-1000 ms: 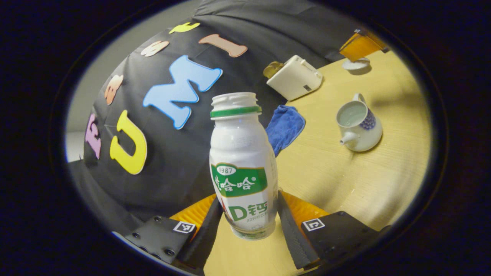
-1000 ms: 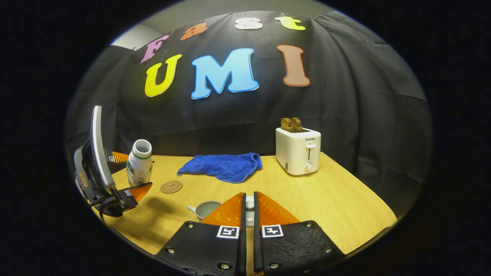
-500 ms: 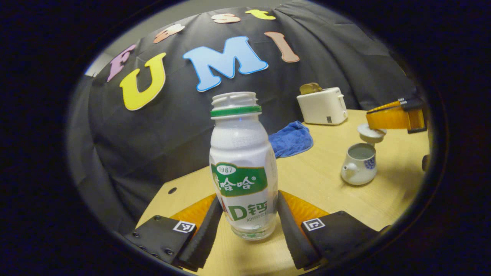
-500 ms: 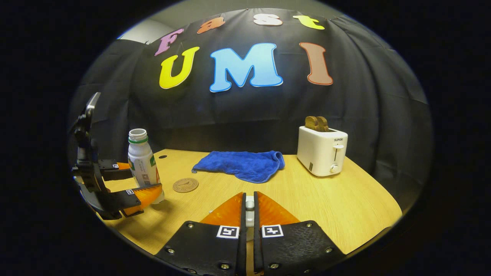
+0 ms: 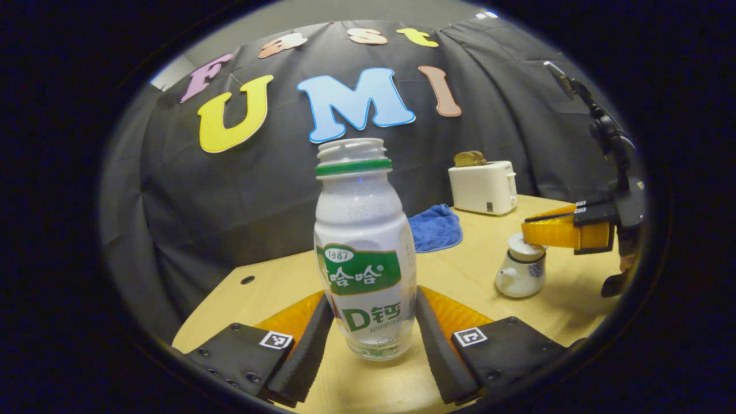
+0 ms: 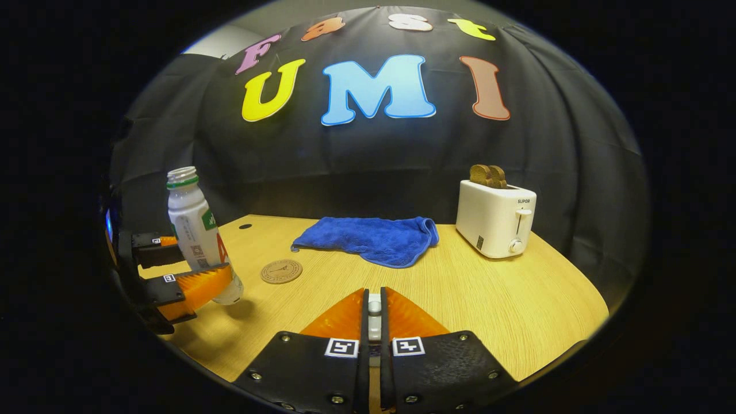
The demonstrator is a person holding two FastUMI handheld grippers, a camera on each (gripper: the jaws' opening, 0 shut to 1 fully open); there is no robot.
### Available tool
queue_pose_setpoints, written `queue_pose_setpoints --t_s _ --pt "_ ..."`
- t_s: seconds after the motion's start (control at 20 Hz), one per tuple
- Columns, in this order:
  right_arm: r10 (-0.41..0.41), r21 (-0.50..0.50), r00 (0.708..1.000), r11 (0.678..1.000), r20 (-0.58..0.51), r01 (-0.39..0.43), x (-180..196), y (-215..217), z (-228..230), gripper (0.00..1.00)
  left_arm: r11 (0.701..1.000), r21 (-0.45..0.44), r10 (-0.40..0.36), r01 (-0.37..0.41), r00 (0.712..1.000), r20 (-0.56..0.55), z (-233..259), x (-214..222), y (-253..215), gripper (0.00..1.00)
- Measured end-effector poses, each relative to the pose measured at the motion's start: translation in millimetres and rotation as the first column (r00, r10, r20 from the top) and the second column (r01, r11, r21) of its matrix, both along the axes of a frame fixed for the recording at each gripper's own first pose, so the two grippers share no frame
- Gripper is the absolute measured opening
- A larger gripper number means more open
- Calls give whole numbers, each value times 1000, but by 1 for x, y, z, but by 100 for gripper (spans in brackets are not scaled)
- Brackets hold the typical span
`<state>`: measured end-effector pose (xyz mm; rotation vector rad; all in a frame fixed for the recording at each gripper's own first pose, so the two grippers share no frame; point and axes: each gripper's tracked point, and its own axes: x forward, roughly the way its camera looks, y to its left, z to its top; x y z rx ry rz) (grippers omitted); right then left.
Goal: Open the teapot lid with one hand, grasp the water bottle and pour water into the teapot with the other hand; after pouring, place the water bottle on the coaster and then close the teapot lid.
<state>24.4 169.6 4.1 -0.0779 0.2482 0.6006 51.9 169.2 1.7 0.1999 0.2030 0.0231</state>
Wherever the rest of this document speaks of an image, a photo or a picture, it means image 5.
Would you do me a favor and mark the white toaster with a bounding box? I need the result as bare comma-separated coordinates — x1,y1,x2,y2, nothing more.
448,160,518,216

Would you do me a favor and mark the white water bottle green label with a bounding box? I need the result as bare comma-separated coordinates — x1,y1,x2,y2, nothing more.
313,138,417,362

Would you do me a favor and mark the blue towel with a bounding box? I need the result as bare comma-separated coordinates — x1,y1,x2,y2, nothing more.
407,204,463,254

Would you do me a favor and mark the black backdrop cloth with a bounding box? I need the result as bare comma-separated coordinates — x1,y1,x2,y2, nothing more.
98,20,639,340

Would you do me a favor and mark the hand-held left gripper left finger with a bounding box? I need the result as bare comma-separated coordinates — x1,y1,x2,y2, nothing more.
172,290,334,406

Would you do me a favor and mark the white teacup blue pattern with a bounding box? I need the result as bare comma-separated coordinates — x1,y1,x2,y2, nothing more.
495,253,547,298

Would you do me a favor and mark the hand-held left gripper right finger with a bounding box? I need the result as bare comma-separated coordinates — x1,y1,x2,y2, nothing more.
415,286,587,405

